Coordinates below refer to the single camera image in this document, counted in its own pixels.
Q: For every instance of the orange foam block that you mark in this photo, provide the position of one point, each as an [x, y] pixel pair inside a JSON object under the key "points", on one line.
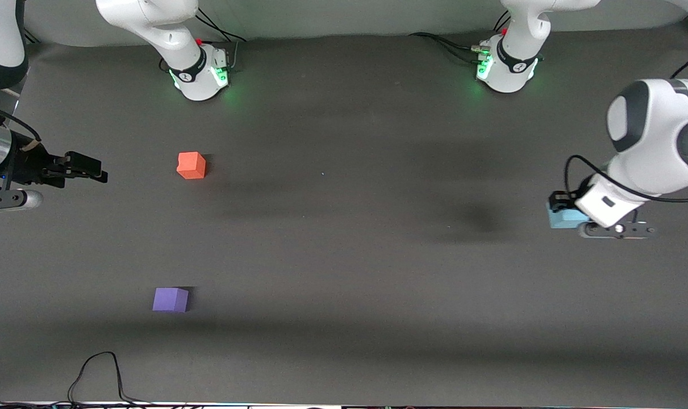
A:
{"points": [[191, 165]]}

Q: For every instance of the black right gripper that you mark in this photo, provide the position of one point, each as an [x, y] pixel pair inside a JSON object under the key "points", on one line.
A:
{"points": [[26, 166]]}

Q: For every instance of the light blue foam block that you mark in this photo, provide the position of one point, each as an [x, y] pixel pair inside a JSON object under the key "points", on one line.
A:
{"points": [[565, 219]]}

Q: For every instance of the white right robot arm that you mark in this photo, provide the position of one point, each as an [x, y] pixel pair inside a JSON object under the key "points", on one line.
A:
{"points": [[167, 34]]}

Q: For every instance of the purple foam block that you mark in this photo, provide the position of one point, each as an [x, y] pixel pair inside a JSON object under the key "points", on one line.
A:
{"points": [[170, 300]]}

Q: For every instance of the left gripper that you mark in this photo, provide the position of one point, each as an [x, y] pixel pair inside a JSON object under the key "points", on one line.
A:
{"points": [[560, 200]]}

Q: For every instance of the dark grey table mat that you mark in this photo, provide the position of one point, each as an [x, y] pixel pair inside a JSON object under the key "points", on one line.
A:
{"points": [[349, 255]]}

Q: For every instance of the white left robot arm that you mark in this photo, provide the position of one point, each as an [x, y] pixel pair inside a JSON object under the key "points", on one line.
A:
{"points": [[650, 130]]}

